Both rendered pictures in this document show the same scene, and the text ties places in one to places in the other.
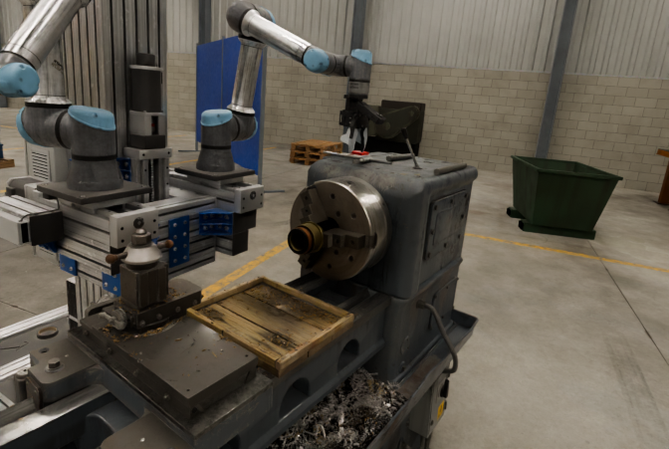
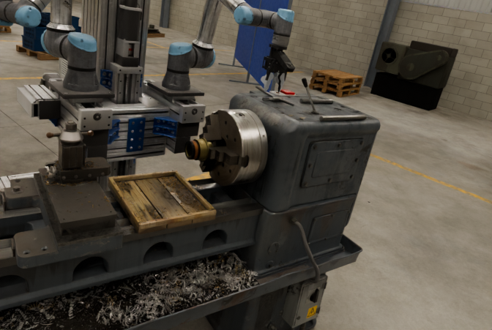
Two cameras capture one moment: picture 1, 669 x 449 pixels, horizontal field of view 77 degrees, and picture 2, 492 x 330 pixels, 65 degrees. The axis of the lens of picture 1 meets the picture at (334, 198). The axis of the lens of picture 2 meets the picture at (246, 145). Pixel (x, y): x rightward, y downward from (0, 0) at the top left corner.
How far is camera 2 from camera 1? 0.56 m
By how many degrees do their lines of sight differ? 18
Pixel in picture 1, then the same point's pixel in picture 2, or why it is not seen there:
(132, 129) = (117, 51)
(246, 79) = (207, 21)
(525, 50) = not seen: outside the picture
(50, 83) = (61, 15)
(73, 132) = (68, 50)
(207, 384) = (75, 219)
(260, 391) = (110, 234)
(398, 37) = not seen: outside the picture
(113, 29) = not seen: outside the picture
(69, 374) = (21, 197)
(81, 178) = (69, 81)
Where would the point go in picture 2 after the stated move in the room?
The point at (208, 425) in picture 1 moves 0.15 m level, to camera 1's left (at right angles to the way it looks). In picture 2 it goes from (68, 241) to (28, 224)
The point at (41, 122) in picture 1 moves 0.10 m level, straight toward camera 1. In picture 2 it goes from (53, 41) to (47, 45)
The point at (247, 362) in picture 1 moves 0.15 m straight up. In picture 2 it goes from (107, 215) to (110, 171)
